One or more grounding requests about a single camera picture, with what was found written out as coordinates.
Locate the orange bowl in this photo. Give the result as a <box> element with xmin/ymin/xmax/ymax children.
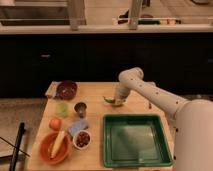
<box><xmin>39</xmin><ymin>132</ymin><xmax>70</xmax><ymax>165</ymax></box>

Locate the green plastic cup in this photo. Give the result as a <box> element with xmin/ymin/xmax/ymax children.
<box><xmin>55</xmin><ymin>102</ymin><xmax>68</xmax><ymax>118</ymax></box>

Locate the green pepper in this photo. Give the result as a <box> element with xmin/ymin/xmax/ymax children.
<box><xmin>103</xmin><ymin>96</ymin><xmax>115</xmax><ymax>104</ymax></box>

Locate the green plastic tray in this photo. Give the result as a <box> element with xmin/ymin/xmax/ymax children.
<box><xmin>103</xmin><ymin>114</ymin><xmax>173</xmax><ymax>168</ymax></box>

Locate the yellow banana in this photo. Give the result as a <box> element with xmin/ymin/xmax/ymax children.
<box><xmin>51</xmin><ymin>131</ymin><xmax>65</xmax><ymax>158</ymax></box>

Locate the small metal cup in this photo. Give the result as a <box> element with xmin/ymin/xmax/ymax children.
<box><xmin>74</xmin><ymin>102</ymin><xmax>87</xmax><ymax>118</ymax></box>

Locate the blue sponge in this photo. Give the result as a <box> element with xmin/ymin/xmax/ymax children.
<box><xmin>68</xmin><ymin>119</ymin><xmax>88</xmax><ymax>136</ymax></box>

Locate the orange fruit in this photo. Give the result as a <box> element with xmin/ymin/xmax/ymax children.
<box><xmin>49</xmin><ymin>118</ymin><xmax>62</xmax><ymax>131</ymax></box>

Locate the white bowl with beans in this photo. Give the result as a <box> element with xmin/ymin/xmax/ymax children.
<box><xmin>73</xmin><ymin>130</ymin><xmax>91</xmax><ymax>150</ymax></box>

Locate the dark red bowl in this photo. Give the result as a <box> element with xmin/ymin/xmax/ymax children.
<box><xmin>56</xmin><ymin>80</ymin><xmax>77</xmax><ymax>100</ymax></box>

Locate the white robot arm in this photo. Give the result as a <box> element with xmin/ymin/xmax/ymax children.
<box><xmin>114</xmin><ymin>67</ymin><xmax>213</xmax><ymax>171</ymax></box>

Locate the black stand pole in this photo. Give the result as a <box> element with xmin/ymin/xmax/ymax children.
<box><xmin>9</xmin><ymin>122</ymin><xmax>25</xmax><ymax>171</ymax></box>

